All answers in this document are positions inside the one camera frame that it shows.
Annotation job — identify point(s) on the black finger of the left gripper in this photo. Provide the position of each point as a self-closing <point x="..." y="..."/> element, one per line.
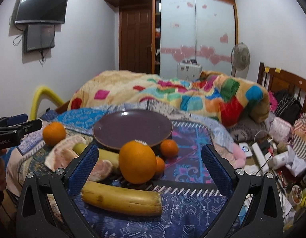
<point x="30" y="126"/>

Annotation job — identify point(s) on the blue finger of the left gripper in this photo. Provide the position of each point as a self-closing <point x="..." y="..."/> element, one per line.
<point x="17" y="119"/>

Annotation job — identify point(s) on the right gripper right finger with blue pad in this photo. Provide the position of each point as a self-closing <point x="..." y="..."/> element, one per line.
<point x="220" y="170"/>

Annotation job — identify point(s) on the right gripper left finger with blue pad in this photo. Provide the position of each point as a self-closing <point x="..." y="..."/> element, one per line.
<point x="79" y="170"/>

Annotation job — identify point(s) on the short yellow sugarcane piece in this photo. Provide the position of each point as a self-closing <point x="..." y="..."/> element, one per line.
<point x="103" y="155"/>

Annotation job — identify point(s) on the large orange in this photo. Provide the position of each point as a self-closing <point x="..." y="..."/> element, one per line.
<point x="137" y="162"/>

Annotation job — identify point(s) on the long yellow sugarcane piece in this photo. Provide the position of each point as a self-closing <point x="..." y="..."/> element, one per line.
<point x="122" y="200"/>

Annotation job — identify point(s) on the pink plush toy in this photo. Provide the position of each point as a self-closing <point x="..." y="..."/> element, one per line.
<point x="239" y="156"/>

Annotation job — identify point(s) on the yellow chair back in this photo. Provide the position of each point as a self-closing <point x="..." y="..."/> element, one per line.
<point x="43" y="92"/>

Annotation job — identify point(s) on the patterned blue tablecloth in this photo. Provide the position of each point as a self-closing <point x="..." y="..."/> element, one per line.
<point x="190" y="200"/>

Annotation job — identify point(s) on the white round device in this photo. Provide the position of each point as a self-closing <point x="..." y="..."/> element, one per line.
<point x="246" y="149"/>

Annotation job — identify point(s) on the white power strip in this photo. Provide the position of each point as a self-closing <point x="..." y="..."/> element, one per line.
<point x="263" y="162"/>

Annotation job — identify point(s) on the dark purple plate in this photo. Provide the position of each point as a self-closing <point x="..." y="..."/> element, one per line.
<point x="113" y="130"/>

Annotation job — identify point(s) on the small tangerine by plate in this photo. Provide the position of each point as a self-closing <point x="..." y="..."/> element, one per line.
<point x="169" y="148"/>

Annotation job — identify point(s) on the small tangerine behind orange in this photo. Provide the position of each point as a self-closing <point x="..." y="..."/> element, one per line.
<point x="160" y="166"/>

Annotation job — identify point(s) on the small snack bowl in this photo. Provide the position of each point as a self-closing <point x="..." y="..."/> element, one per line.
<point x="296" y="195"/>

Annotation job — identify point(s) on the pink quilted pouch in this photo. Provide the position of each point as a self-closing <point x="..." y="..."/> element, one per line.
<point x="280" y="127"/>

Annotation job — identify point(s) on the colourful patchwork blanket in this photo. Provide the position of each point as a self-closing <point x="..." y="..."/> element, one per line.
<point x="215" y="95"/>

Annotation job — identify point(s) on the small black monitor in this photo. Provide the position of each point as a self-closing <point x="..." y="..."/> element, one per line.
<point x="38" y="37"/>

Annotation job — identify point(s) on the black striped bag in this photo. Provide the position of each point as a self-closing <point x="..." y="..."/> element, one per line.
<point x="288" y="107"/>

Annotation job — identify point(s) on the wooden bed headboard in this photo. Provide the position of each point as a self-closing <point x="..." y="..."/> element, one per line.
<point x="276" y="79"/>

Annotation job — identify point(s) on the white appliance box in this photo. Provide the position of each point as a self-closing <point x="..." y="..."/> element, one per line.
<point x="188" y="71"/>

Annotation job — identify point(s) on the standing electric fan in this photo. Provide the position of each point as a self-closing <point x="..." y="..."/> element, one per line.
<point x="240" y="58"/>

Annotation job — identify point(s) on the brown wooden door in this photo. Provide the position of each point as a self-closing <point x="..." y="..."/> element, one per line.
<point x="135" y="38"/>

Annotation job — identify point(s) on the frosted sliding wardrobe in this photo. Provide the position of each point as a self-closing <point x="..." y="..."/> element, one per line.
<point x="201" y="30"/>

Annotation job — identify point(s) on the wall mounted television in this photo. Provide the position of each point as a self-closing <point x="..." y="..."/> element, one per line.
<point x="41" y="11"/>

